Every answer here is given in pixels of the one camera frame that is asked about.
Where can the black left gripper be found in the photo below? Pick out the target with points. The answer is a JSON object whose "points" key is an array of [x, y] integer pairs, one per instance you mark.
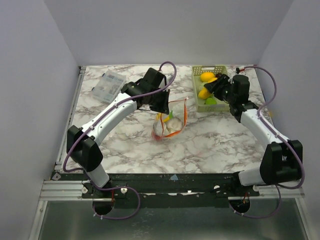
{"points": [[164, 107]]}

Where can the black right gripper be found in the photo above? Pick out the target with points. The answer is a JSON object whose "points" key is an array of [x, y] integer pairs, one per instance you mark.
{"points": [[219, 84]]}

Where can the small bright green vegetable toy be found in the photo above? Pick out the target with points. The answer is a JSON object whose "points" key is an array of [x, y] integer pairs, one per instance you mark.
{"points": [[210, 101]]}

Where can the yellow banana toy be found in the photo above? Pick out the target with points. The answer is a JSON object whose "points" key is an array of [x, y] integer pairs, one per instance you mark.
{"points": [[204, 94]]}

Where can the clear zip bag orange zipper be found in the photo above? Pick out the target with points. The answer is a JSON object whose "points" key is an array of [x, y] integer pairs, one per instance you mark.
{"points": [[180, 110]]}

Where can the grey oyster mushroom toy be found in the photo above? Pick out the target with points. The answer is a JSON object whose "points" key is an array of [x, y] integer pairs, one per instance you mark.
{"points": [[168, 127]]}

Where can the peach toy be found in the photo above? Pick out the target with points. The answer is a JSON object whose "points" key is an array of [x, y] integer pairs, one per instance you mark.
{"points": [[157, 138]]}

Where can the green cucumber toy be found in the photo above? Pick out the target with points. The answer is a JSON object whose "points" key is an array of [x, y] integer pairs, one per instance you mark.
{"points": [[170, 116]]}

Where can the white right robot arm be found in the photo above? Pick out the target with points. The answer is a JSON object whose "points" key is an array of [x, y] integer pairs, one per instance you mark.
{"points": [[282, 159]]}

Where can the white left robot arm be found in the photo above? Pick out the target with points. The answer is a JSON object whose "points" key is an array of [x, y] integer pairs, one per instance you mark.
{"points": [[83, 142]]}

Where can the pale green perforated basket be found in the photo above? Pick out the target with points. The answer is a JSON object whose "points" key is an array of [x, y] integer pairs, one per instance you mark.
{"points": [[201, 107]]}

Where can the yellow round fruit toy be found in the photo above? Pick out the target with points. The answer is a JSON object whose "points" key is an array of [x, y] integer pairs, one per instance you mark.
{"points": [[208, 77]]}

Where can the clear plastic organizer box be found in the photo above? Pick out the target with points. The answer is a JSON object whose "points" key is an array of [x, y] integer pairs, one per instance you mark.
{"points": [[108, 86]]}

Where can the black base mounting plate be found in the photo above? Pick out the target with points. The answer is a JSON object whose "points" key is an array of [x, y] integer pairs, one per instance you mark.
{"points": [[126, 189]]}

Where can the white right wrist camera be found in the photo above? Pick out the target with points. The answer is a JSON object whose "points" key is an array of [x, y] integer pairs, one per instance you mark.
{"points": [[240, 69]]}

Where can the aluminium frame rail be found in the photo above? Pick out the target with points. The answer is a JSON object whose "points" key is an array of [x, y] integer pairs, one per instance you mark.
{"points": [[74, 190]]}

